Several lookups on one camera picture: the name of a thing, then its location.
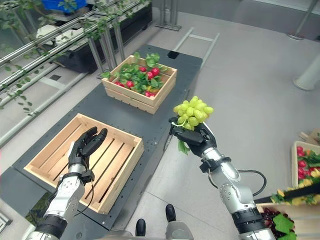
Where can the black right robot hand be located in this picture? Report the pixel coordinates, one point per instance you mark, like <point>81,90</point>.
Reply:
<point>197,140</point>

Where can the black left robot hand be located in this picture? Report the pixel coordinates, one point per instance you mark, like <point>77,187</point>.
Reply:
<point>86,147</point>

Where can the green grape bunch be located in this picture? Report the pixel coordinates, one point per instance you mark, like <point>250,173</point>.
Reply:
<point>193,110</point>

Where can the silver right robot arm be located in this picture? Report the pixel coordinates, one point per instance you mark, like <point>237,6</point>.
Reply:
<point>232,190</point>

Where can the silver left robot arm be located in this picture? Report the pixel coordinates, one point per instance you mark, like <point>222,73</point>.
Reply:
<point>66,192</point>

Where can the empty wooden crate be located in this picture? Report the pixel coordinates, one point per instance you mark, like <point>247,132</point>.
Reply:
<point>117,160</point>

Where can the red radish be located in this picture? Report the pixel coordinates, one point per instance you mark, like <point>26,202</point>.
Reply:
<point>118,83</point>
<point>150,75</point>
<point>149,94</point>
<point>155,71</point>
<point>129,84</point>
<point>142,69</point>

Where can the wooden crate with greens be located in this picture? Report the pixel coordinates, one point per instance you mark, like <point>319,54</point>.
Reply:
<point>140,100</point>

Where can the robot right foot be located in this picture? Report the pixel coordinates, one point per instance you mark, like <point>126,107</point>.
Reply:
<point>170,212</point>

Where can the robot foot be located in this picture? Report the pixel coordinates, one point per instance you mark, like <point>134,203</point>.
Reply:
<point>140,227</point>
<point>170,212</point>

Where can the green leafy stems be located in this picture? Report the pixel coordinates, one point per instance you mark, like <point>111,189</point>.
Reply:
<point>135,75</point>

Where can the silver robot right leg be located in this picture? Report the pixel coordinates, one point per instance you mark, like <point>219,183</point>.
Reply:
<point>178,231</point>

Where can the silver robot leg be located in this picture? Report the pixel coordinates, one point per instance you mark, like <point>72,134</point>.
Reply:
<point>178,231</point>
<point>120,235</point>

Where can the silver robot left leg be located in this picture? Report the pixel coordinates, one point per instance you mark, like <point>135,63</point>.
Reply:
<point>120,235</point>

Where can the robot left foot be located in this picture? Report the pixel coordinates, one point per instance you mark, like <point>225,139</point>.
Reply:
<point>140,227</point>

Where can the wooden crate with mixed fruit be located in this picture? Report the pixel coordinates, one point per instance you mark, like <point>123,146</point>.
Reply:
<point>294,162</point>

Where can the red fruit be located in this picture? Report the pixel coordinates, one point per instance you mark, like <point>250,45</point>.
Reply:
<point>300,150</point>
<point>302,164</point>

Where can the dark purple grape bunch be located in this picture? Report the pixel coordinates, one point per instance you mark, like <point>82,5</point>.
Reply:
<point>268,220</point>

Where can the black bar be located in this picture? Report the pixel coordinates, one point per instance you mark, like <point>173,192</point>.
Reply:
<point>295,193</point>

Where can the yellow fruit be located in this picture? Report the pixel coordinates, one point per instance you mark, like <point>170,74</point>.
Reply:
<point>315,173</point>

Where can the green vine plant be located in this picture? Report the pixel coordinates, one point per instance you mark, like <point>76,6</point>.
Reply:
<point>95,25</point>

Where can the wooden crate with dark grapes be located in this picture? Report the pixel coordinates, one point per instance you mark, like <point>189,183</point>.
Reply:
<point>300,212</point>

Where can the grey metal stand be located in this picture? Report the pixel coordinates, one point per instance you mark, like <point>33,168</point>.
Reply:
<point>168,15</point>

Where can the large black case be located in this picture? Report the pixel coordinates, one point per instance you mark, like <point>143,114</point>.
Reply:
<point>130,25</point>

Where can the blue plastic bin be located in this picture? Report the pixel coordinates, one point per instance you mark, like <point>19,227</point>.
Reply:
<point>62,5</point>

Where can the grey pole with round base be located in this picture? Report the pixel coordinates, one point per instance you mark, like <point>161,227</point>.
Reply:
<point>303,22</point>

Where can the grey ladder-shaped floor frame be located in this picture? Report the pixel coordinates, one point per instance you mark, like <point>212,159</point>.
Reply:
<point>200,40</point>

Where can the aluminium frame rack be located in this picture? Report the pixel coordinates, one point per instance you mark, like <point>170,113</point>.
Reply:
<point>40,50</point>

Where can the white post with round base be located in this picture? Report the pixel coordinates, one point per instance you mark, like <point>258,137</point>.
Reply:
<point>308,75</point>

